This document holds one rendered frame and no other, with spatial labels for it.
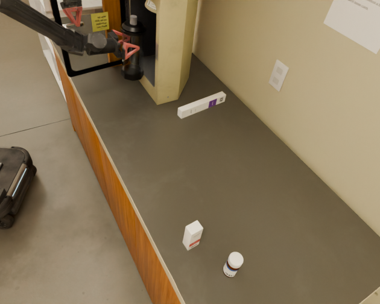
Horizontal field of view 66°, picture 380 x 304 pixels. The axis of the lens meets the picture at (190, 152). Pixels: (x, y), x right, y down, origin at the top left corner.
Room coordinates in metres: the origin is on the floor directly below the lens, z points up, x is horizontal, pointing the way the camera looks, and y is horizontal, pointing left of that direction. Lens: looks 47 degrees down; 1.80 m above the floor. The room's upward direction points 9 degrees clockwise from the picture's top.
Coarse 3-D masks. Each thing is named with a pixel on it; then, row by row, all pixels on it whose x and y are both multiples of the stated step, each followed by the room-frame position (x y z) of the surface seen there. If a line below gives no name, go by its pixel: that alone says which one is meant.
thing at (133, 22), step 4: (132, 16) 1.15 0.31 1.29; (136, 16) 1.16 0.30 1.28; (128, 20) 1.18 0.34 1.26; (132, 20) 1.15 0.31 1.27; (136, 20) 1.16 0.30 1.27; (124, 24) 1.14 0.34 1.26; (128, 24) 1.14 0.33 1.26; (132, 24) 1.15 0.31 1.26; (136, 24) 1.16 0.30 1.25; (140, 24) 1.17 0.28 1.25; (124, 28) 1.12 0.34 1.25; (128, 28) 1.12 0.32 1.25; (132, 28) 1.12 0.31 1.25; (136, 28) 1.13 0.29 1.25; (140, 28) 1.14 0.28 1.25; (144, 28) 1.16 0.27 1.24
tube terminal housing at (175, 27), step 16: (160, 0) 1.06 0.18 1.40; (176, 0) 1.09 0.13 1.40; (192, 0) 1.21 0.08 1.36; (160, 16) 1.06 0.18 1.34; (176, 16) 1.10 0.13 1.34; (192, 16) 1.24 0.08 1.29; (160, 32) 1.06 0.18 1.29; (176, 32) 1.10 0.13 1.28; (192, 32) 1.28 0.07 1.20; (160, 48) 1.06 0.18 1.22; (176, 48) 1.10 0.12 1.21; (160, 64) 1.06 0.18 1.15; (176, 64) 1.11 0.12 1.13; (144, 80) 1.17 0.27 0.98; (160, 80) 1.06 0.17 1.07; (176, 80) 1.11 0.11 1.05; (160, 96) 1.07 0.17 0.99; (176, 96) 1.12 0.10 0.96
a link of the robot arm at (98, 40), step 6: (78, 30) 1.05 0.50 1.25; (84, 36) 1.02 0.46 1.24; (90, 36) 0.99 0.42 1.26; (96, 36) 1.00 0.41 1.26; (102, 36) 1.01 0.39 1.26; (84, 42) 1.00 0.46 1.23; (90, 42) 0.97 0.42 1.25; (96, 42) 0.98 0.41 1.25; (102, 42) 1.00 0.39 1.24; (84, 48) 0.99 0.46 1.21; (90, 48) 1.00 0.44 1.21; (96, 48) 0.98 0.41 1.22; (102, 48) 0.99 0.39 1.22; (78, 54) 1.00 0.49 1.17
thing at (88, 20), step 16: (64, 0) 1.12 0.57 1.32; (80, 0) 1.16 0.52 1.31; (96, 0) 1.21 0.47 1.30; (112, 0) 1.25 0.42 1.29; (64, 16) 1.11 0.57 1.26; (80, 16) 1.15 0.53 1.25; (96, 16) 1.20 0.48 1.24; (112, 16) 1.25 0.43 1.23; (96, 32) 1.19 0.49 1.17; (80, 64) 1.13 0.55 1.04; (96, 64) 1.18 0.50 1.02
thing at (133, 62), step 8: (128, 32) 1.11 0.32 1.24; (136, 32) 1.12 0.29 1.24; (144, 32) 1.14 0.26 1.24; (128, 40) 1.11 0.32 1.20; (136, 40) 1.12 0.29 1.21; (128, 48) 1.11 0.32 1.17; (136, 56) 1.12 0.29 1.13; (128, 64) 1.11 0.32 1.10; (136, 64) 1.12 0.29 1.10; (128, 72) 1.11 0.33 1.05; (136, 72) 1.12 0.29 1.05
